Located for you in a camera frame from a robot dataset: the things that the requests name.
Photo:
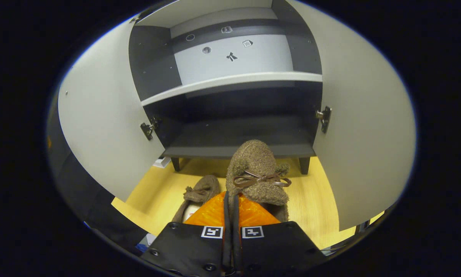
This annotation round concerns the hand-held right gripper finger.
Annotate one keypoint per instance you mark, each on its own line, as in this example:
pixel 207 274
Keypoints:
pixel 236 238
pixel 227 231

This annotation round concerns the brown fuzzy shoe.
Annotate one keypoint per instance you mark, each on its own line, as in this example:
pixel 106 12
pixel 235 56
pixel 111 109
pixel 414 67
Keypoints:
pixel 253 161
pixel 203 188

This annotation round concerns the grey shoe cabinet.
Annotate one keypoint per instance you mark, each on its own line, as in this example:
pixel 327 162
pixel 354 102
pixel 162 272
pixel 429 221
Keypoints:
pixel 222 127

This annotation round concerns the grey cabinet door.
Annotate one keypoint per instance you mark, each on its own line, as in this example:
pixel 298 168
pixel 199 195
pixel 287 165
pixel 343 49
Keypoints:
pixel 99 115
pixel 369 134

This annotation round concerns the metal door hinge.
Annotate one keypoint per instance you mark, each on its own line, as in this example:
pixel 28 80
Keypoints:
pixel 324 118
pixel 147 130

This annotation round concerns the white cabinet shelf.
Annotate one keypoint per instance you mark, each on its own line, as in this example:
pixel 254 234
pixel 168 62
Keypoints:
pixel 230 80

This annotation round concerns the small white box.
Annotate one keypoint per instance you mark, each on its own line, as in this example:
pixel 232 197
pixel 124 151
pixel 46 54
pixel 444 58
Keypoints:
pixel 162 162

